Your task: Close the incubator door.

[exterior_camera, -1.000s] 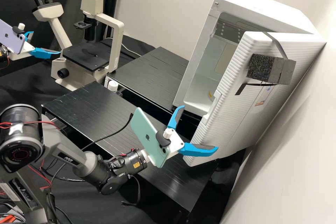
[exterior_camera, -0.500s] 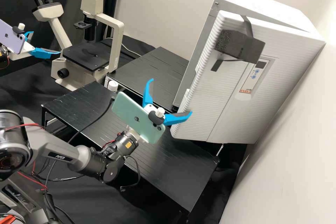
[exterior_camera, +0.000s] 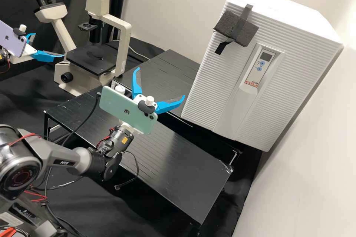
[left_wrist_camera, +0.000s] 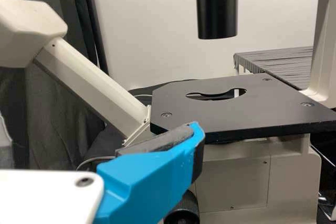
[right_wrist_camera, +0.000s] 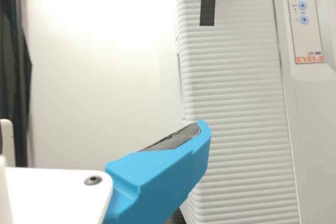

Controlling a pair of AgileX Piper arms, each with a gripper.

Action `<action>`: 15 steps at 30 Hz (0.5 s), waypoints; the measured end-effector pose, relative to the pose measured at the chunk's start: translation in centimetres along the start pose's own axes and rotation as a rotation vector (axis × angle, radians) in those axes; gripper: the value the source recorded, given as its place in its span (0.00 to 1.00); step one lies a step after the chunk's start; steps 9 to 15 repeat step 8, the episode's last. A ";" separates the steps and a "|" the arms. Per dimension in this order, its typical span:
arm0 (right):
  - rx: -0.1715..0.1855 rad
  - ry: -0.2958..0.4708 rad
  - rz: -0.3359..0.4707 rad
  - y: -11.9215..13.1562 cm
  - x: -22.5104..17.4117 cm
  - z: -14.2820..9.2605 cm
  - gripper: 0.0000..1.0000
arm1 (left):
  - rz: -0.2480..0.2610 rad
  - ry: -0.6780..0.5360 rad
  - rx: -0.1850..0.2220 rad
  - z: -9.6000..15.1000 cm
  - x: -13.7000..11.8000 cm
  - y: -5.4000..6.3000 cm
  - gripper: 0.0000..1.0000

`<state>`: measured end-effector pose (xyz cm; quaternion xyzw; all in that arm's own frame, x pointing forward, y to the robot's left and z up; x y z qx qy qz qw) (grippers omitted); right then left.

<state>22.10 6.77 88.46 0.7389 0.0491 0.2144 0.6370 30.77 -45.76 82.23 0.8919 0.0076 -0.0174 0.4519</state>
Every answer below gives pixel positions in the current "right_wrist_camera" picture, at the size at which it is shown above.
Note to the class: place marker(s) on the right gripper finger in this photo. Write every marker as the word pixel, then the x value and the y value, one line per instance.
pixel 157 174

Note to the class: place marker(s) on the incubator door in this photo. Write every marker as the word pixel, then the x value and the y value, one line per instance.
pixel 244 108

